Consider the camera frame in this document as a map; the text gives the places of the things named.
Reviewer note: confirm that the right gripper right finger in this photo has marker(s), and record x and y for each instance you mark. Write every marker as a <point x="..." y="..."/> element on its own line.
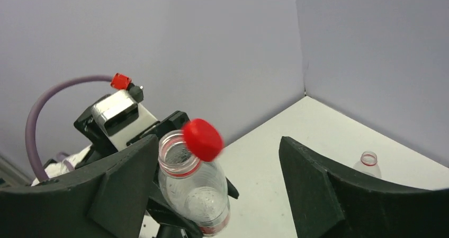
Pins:
<point x="329" y="199"/>

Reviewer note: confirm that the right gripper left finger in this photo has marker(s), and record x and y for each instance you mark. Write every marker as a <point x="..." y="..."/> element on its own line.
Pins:
<point x="106" y="198"/>

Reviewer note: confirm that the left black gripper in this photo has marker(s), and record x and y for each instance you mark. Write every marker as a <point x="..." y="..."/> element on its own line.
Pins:
<point x="157" y="206"/>

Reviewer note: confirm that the clear bottle red blue label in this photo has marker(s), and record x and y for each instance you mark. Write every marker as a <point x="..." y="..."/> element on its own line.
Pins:
<point x="195" y="189"/>

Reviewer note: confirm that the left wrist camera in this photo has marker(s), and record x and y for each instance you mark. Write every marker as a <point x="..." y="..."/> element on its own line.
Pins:
<point x="120" y="116"/>

